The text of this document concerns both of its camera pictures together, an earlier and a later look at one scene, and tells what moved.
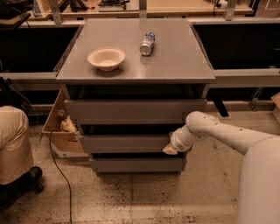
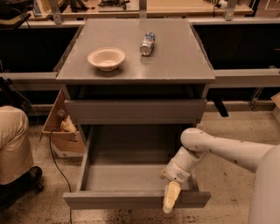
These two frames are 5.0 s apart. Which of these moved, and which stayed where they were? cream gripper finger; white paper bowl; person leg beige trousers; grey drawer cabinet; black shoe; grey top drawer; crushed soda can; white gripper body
Moved: white gripper body; cream gripper finger
Stayed: black shoe; grey drawer cabinet; crushed soda can; grey top drawer; person leg beige trousers; white paper bowl
